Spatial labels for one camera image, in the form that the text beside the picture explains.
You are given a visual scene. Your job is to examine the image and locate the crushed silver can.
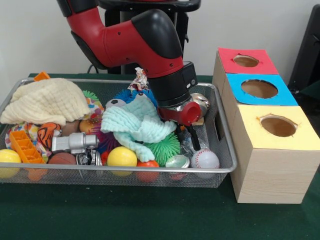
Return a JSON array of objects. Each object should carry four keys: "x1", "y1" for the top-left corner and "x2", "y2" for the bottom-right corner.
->
[{"x1": 191, "y1": 92, "x2": 211, "y2": 116}]

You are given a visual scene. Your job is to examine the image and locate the yellow ball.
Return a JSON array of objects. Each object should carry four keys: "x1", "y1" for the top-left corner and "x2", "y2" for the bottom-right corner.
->
[
  {"x1": 106, "y1": 146, "x2": 138, "y2": 177},
  {"x1": 0, "y1": 149, "x2": 23, "y2": 179}
]

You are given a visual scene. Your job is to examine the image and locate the long orange toy brick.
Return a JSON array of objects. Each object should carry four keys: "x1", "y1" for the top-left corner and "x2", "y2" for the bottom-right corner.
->
[{"x1": 9, "y1": 129, "x2": 48, "y2": 181}]

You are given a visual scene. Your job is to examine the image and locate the crushed red can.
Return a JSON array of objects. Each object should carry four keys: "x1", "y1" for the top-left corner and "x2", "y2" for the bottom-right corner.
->
[{"x1": 164, "y1": 154, "x2": 191, "y2": 169}]

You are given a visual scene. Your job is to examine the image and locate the black chair back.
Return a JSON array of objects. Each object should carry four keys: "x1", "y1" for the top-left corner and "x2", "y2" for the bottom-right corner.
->
[{"x1": 287, "y1": 4, "x2": 320, "y2": 95}]

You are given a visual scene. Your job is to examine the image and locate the mint green waffle cloth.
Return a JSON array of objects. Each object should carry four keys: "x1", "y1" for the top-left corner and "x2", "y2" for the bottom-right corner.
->
[{"x1": 99, "y1": 96, "x2": 177, "y2": 162}]

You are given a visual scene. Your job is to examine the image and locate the dark green tablecloth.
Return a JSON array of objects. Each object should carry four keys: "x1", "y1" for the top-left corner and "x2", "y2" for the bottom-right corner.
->
[{"x1": 0, "y1": 72, "x2": 320, "y2": 240}]

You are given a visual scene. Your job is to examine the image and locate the white toy baseball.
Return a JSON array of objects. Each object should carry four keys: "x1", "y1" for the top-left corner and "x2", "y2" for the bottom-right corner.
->
[{"x1": 190, "y1": 148, "x2": 221, "y2": 180}]

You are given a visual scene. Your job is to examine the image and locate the cream waffle cloth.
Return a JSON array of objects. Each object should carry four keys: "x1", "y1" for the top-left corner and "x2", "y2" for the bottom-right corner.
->
[{"x1": 0, "y1": 77, "x2": 91, "y2": 126}]

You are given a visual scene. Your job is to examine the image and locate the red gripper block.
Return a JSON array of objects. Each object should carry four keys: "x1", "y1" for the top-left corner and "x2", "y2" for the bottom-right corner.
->
[{"x1": 158, "y1": 101, "x2": 202, "y2": 151}]

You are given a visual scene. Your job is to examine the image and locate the crushed clear plastic bottle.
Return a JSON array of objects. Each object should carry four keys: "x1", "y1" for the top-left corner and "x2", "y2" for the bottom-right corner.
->
[{"x1": 180, "y1": 138, "x2": 210, "y2": 157}]

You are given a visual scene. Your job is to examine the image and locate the shallow clear mesh bin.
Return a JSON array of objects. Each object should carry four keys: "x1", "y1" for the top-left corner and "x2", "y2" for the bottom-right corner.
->
[{"x1": 0, "y1": 77, "x2": 238, "y2": 187}]

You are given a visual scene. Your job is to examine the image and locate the green spiky ball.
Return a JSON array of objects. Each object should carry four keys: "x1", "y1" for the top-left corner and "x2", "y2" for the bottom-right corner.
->
[{"x1": 144, "y1": 132, "x2": 182, "y2": 163}]

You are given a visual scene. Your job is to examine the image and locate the silver plastic toy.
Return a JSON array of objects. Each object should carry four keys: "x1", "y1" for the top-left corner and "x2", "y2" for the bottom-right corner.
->
[{"x1": 51, "y1": 131, "x2": 100, "y2": 155}]

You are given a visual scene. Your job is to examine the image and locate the wooden box with three holes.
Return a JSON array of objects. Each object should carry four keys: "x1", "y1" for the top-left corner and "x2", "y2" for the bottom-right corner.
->
[{"x1": 212, "y1": 47, "x2": 320, "y2": 205}]

